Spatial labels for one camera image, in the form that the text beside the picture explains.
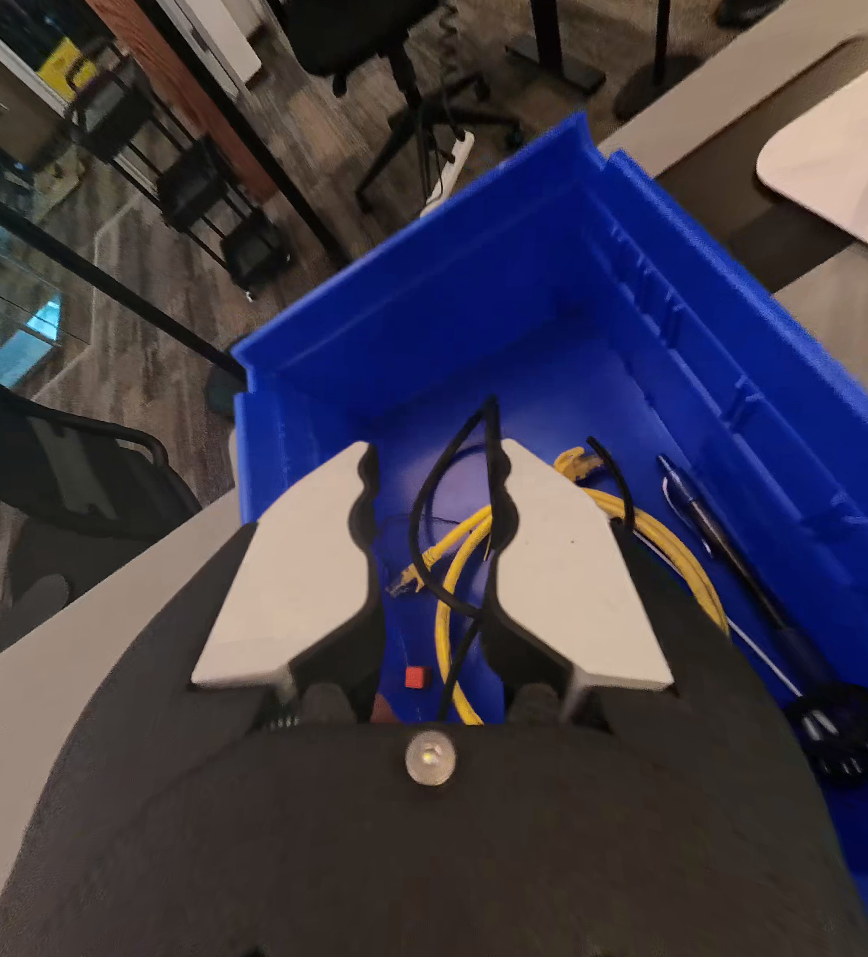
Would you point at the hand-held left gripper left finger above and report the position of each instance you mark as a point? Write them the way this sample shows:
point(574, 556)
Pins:
point(292, 598)

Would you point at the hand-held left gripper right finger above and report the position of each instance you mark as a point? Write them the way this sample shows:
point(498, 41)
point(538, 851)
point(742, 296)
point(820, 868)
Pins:
point(576, 590)

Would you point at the blue plastic bin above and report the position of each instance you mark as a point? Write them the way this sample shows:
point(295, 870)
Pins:
point(553, 314)

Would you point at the small red block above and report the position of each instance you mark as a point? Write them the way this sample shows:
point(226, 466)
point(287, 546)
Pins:
point(417, 677)

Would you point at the dark ballpoint pen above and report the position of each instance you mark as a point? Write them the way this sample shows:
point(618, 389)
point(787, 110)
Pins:
point(733, 568)

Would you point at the black office chair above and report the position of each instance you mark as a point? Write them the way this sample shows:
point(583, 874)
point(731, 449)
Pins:
point(67, 463)

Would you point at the white power strip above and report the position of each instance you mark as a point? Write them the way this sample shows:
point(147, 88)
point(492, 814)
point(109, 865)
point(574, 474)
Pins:
point(449, 172)

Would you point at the white display stand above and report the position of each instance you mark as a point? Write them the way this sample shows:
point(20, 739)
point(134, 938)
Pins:
point(852, 172)

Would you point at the brown edged desk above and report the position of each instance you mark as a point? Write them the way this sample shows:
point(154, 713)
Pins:
point(202, 97)

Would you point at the black pole stand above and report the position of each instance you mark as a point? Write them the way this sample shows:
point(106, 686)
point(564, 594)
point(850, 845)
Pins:
point(654, 82)

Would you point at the black table leg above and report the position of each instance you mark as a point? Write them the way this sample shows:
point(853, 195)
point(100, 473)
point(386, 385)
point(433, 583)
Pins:
point(553, 45)

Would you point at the black mesh swivel chair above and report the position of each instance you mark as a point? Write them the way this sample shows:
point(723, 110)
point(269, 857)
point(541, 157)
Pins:
point(374, 30)

